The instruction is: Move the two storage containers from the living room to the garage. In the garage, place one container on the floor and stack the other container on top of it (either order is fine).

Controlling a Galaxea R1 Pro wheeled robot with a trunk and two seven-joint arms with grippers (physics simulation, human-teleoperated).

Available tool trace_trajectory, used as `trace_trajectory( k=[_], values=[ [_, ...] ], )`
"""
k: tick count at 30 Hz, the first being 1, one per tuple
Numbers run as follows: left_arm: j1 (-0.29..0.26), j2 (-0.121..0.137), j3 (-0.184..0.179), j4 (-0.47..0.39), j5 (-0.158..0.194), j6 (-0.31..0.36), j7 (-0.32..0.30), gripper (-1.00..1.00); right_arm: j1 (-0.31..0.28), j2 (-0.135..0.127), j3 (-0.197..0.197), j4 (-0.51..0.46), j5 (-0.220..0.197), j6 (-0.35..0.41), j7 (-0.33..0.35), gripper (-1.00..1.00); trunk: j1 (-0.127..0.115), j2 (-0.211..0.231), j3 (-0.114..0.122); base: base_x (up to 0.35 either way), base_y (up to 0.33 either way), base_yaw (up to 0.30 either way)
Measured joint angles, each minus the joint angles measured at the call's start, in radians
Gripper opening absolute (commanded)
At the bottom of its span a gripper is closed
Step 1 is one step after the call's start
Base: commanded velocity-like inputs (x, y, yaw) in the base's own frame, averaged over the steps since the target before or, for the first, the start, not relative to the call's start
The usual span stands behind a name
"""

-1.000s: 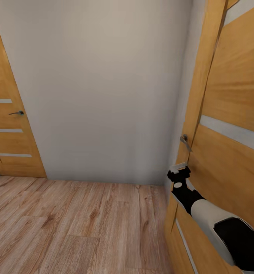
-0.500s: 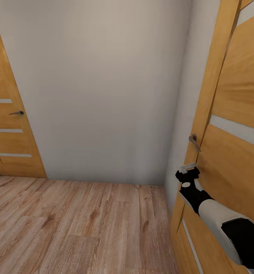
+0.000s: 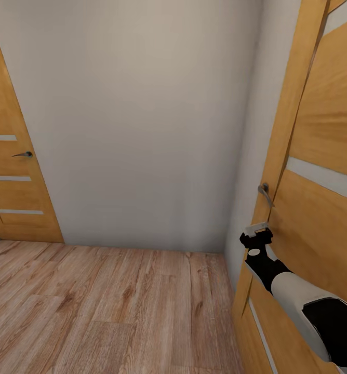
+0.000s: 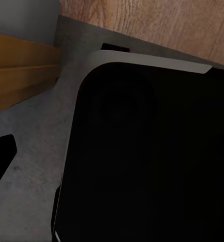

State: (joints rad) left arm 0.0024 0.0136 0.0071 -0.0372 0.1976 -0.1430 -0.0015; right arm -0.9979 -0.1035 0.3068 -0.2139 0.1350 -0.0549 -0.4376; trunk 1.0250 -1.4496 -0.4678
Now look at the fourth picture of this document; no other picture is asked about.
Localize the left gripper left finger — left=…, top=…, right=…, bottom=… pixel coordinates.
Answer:
left=0, top=134, right=17, bottom=180

